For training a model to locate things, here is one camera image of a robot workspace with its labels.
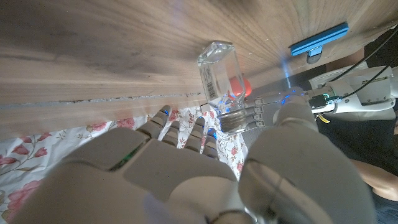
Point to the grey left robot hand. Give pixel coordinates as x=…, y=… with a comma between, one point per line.
x=264, y=105

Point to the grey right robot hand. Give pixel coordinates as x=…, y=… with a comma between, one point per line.
x=174, y=174

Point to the clear glass salt shaker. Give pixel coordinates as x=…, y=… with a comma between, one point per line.
x=220, y=77

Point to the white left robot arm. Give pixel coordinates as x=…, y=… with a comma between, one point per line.
x=363, y=93

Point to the red ball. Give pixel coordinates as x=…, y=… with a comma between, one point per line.
x=247, y=88

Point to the blue plastic clip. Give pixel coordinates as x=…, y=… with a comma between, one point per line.
x=320, y=39

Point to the floral backdrop curtain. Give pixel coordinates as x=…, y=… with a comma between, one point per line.
x=46, y=155

